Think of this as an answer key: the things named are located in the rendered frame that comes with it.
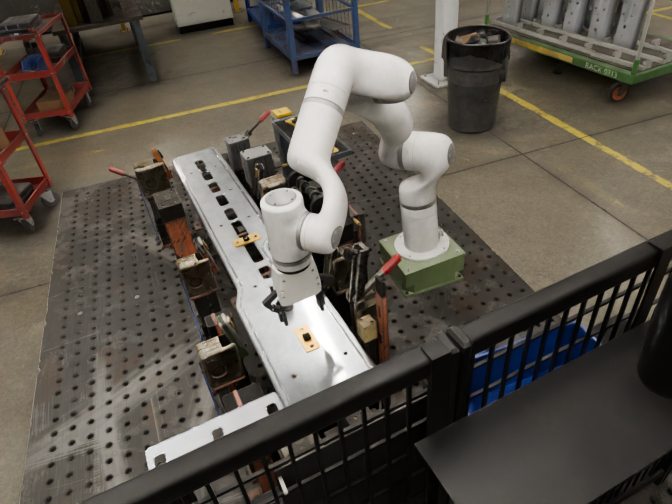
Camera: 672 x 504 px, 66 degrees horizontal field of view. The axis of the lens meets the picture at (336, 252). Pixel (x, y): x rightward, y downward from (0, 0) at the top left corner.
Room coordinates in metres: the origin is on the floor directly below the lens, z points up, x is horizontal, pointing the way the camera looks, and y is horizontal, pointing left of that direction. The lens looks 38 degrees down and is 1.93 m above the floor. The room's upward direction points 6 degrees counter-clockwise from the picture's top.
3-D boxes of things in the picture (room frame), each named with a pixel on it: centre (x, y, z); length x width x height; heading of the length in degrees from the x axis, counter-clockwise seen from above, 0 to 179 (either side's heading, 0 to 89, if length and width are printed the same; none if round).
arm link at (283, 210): (0.85, 0.09, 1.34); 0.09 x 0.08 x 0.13; 62
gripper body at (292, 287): (0.85, 0.09, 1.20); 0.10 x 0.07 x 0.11; 112
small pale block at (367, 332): (0.83, -0.05, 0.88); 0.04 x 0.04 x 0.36; 22
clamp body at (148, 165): (1.76, 0.66, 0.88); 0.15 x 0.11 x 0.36; 112
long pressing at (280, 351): (1.30, 0.28, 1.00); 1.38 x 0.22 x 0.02; 22
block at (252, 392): (0.71, 0.24, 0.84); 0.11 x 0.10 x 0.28; 112
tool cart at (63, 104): (5.04, 2.55, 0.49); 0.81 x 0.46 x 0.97; 4
